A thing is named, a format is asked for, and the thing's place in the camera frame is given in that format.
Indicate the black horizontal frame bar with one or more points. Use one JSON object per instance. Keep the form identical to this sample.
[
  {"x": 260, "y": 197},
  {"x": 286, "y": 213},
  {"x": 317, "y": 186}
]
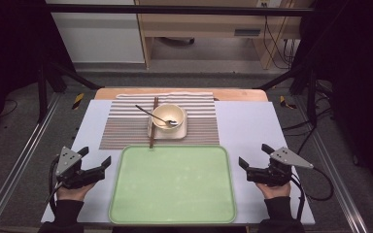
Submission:
[{"x": 175, "y": 9}]

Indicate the brown wooden chopstick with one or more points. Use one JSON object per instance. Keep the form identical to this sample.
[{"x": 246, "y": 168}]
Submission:
[{"x": 150, "y": 143}]

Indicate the cream bowl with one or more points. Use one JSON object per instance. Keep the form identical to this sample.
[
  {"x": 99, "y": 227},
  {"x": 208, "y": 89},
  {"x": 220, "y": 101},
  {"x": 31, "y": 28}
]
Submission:
[{"x": 168, "y": 113}]

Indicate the wooden desk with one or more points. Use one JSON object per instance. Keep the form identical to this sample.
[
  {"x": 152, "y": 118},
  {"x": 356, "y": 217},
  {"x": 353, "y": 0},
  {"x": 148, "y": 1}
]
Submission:
[{"x": 207, "y": 24}]

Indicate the black curtain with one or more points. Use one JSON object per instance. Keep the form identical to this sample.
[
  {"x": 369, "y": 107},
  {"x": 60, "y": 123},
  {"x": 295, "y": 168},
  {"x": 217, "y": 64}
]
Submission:
[
  {"x": 362, "y": 81},
  {"x": 9, "y": 48}
]

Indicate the metal spoon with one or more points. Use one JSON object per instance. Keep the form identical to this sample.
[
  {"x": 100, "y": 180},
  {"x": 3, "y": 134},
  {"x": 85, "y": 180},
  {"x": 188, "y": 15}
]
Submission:
[{"x": 155, "y": 116}]

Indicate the black metal stand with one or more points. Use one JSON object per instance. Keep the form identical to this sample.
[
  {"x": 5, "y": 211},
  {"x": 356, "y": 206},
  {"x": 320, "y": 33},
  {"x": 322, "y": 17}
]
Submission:
[
  {"x": 311, "y": 97},
  {"x": 42, "y": 90}
]

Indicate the aluminium rail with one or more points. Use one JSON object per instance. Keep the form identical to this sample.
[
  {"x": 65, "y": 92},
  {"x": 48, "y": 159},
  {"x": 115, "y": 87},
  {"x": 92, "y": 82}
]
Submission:
[
  {"x": 336, "y": 181},
  {"x": 16, "y": 165}
]

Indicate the person's left hand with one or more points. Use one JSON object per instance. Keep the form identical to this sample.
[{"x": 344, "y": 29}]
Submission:
[{"x": 74, "y": 193}]

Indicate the person's right hand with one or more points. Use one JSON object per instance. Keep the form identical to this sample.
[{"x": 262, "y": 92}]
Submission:
[{"x": 275, "y": 191}]

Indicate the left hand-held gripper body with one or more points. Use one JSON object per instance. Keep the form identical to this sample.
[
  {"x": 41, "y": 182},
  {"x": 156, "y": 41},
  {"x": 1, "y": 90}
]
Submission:
[{"x": 67, "y": 160}]

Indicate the yellow black tape strip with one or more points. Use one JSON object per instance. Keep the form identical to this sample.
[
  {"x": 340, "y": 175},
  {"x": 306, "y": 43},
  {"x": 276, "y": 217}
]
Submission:
[
  {"x": 78, "y": 101},
  {"x": 283, "y": 102}
]

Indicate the striped placemat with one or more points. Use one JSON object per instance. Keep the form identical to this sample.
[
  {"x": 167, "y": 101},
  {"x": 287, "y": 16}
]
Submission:
[{"x": 126, "y": 129}]

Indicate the grey label on desk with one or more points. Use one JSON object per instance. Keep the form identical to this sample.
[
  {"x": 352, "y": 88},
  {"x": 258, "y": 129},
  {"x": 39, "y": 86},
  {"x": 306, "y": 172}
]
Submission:
[{"x": 247, "y": 32}]

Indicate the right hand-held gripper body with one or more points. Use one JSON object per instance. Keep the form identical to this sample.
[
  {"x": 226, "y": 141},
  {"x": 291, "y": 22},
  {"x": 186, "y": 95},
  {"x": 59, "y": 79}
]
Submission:
[{"x": 272, "y": 173}]

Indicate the square white plate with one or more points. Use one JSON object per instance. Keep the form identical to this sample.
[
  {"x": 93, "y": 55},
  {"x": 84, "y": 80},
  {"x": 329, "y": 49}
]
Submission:
[{"x": 175, "y": 134}]

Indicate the green tray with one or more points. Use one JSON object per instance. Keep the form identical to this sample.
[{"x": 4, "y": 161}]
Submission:
[{"x": 175, "y": 187}]

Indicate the white cabinet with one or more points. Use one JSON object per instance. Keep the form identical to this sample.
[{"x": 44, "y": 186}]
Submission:
[{"x": 100, "y": 39}]

